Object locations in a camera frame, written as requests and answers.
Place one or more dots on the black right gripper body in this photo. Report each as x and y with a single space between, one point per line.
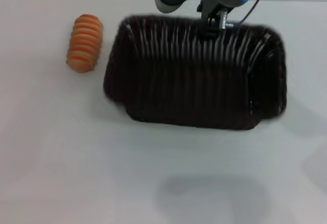
211 22

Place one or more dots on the dark brown woven basket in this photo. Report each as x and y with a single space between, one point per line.
191 80

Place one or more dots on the orange ridged bread loaf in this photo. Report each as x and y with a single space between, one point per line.
84 43

